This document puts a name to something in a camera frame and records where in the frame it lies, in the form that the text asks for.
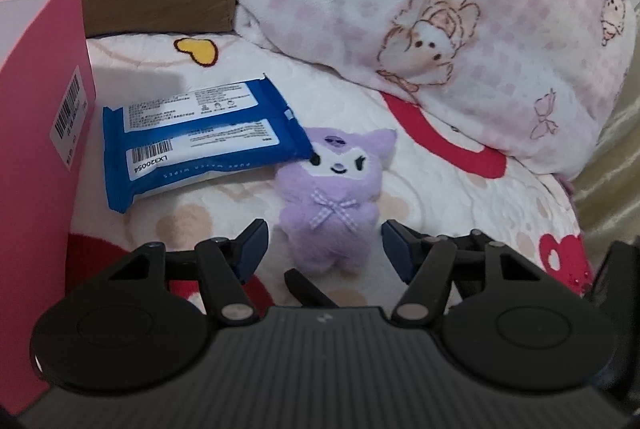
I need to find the purple Kuromi plush toy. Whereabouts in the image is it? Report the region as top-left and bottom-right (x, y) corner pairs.
(274, 128), (397, 275)

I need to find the blue wet wipes pack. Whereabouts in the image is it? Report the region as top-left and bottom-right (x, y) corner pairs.
(102, 77), (312, 213)

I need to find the golden satin curtain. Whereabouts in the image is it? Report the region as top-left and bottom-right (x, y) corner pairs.
(572, 3), (640, 255)

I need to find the pink cardboard box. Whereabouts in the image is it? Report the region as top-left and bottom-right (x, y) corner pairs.
(1, 0), (96, 414)

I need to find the pink checked cartoon pillow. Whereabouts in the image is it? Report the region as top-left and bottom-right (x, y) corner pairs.
(235, 0), (636, 178)

